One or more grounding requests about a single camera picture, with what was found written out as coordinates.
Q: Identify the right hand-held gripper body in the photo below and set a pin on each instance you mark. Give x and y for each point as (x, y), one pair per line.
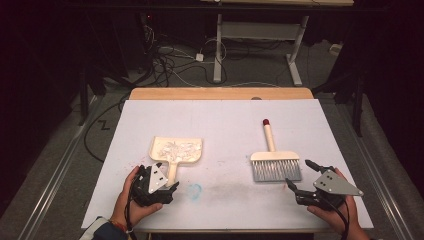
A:
(333, 185)

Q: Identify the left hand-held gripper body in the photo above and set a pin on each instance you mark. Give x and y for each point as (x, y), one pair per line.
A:
(156, 178)

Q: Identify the cream plastic dustpan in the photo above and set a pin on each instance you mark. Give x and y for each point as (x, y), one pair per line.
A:
(172, 171)

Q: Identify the pile of white paper scraps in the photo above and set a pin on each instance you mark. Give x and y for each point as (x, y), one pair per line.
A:
(176, 150)

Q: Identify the person's right hand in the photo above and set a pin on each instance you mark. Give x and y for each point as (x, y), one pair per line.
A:
(336, 218)

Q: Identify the person's left hand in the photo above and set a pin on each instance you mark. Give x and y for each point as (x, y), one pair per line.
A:
(128, 206)

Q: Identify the black stand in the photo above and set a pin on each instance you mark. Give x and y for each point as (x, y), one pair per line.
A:
(357, 106)
(83, 100)

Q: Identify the white table cover sheet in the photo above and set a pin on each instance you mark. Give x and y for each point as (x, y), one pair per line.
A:
(233, 126)

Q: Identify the white power adapter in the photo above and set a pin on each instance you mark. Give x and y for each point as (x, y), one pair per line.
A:
(199, 57)

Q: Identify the white-framed desk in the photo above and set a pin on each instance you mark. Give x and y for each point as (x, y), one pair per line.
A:
(260, 30)

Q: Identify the aluminium floor rail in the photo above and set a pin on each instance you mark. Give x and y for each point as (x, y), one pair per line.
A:
(389, 200)
(50, 196)

